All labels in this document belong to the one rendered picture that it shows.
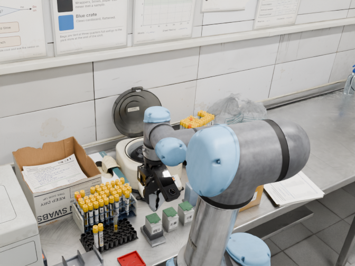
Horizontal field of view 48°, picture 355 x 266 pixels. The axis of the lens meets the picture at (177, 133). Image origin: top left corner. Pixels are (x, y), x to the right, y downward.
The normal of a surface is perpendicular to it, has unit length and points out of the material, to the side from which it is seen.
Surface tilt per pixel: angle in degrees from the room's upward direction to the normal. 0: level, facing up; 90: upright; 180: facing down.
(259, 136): 27
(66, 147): 89
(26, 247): 90
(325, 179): 0
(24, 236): 89
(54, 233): 0
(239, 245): 8
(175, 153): 90
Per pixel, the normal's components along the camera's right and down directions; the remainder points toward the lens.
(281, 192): 0.06, -0.85
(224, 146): 0.18, -0.50
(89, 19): 0.53, 0.52
